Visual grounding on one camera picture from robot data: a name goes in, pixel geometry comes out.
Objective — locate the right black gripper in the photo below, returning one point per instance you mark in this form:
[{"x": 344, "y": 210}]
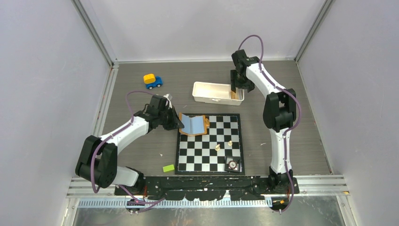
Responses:
[{"x": 249, "y": 85}]

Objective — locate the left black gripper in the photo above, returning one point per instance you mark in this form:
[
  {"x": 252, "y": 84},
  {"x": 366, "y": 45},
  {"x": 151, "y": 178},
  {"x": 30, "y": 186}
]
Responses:
[{"x": 175, "y": 124}]

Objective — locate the credit cards stack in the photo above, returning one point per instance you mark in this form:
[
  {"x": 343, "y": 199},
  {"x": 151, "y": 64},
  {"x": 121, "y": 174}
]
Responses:
[{"x": 236, "y": 95}]

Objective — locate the white rectangular plastic tray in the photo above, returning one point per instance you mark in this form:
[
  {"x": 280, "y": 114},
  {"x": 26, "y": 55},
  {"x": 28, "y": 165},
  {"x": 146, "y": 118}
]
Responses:
[{"x": 214, "y": 93}]

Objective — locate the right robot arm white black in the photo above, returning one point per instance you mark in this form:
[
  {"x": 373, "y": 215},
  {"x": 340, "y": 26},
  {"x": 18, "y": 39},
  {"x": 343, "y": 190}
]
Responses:
[{"x": 279, "y": 112}]

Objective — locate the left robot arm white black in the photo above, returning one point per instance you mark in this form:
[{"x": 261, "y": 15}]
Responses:
[{"x": 98, "y": 160}]

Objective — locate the black white chessboard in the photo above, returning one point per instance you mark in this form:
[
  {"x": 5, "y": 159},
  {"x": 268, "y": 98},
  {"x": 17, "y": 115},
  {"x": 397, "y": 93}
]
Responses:
[{"x": 197, "y": 155}]

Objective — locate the green rectangular block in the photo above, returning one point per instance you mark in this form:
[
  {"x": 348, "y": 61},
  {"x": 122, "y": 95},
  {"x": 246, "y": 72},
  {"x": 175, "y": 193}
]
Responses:
[{"x": 168, "y": 168}]

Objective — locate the blue yellow toy car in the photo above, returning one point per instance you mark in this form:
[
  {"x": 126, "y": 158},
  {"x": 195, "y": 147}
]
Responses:
[{"x": 151, "y": 81}]

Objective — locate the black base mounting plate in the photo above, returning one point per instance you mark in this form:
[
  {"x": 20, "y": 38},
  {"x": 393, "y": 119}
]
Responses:
[{"x": 206, "y": 188}]

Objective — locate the small black framed round object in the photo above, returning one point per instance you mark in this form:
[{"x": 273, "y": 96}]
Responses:
[{"x": 232, "y": 164}]

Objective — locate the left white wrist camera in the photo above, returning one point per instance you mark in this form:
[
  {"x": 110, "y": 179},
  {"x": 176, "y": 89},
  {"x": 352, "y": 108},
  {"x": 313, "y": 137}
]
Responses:
[{"x": 168, "y": 97}]

